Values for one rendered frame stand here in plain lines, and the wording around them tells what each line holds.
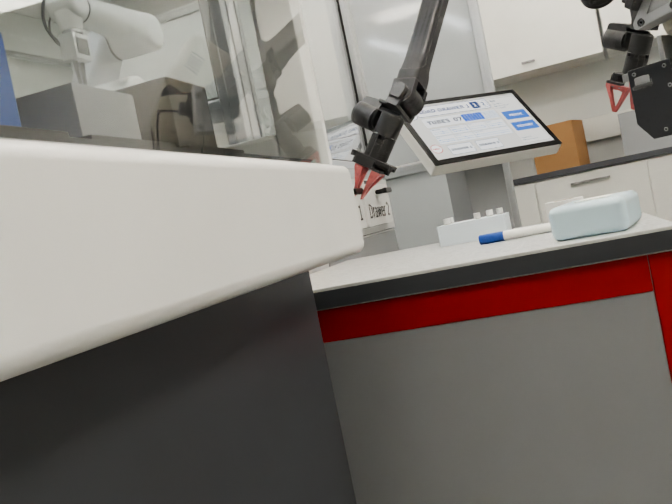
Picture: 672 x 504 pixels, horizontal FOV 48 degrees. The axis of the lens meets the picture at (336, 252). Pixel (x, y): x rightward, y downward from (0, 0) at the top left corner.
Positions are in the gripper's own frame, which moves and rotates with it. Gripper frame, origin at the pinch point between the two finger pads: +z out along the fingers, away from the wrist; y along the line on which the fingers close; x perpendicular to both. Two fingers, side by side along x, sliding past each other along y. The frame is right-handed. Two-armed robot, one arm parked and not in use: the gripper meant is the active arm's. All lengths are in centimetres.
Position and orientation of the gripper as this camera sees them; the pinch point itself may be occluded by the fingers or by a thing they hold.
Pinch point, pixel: (359, 194)
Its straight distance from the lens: 174.4
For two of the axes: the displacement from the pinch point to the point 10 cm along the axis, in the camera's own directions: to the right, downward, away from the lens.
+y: -8.8, -4.3, 2.1
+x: -2.7, 0.7, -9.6
